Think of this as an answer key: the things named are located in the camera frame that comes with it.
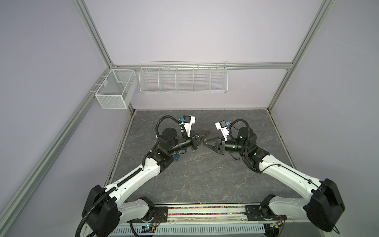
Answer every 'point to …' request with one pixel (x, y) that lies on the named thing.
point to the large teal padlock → (176, 157)
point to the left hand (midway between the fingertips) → (210, 135)
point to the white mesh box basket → (116, 89)
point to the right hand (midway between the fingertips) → (203, 144)
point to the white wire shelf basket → (183, 77)
